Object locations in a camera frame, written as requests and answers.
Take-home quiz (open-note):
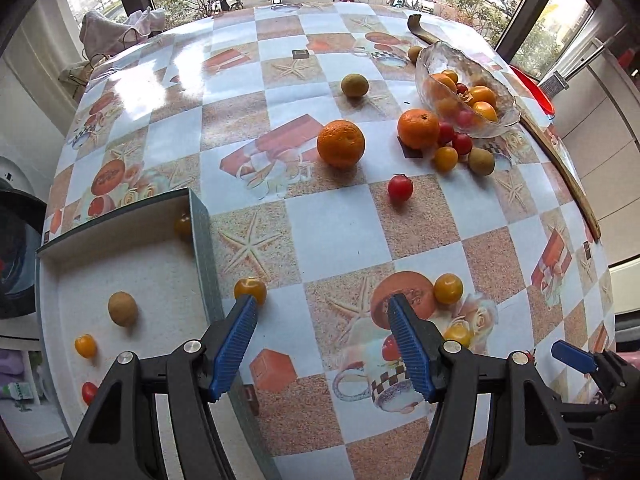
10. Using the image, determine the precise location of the checkered printed tablecloth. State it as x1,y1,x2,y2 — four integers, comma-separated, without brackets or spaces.
42,1,616,480

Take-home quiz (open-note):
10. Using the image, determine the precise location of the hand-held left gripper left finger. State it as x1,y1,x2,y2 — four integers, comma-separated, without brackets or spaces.
60,294,261,480

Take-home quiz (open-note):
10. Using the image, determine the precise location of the wire rack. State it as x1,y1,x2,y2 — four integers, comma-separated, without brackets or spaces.
59,30,142,101

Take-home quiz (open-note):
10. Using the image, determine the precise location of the pale cloth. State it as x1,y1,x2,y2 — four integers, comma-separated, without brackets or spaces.
79,7,167,57

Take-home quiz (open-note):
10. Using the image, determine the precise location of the white cabinet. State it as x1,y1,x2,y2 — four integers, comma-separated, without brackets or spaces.
550,0,640,266

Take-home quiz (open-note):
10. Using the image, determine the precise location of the large orange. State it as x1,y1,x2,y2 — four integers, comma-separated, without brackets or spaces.
316,119,366,169

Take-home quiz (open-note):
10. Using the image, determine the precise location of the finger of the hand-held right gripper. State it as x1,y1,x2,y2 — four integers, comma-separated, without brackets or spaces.
551,340,632,406

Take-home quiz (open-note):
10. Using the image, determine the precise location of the red plastic basin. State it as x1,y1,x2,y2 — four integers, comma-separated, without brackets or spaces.
509,64,557,117

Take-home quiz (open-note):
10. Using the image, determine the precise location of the green white packet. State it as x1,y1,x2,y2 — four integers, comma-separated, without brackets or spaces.
4,381,42,403

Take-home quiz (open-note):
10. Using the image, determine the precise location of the grey cardboard box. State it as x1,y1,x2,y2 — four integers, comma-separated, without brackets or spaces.
36,187,281,480

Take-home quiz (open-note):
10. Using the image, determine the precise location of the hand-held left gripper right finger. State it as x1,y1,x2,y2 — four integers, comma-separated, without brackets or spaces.
387,294,586,480

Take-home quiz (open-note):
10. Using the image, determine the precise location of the clear glass bowl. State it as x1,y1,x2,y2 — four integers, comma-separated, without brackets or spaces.
415,40,522,139

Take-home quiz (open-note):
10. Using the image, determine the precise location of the washing machine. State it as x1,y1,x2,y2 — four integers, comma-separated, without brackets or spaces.
0,156,50,341

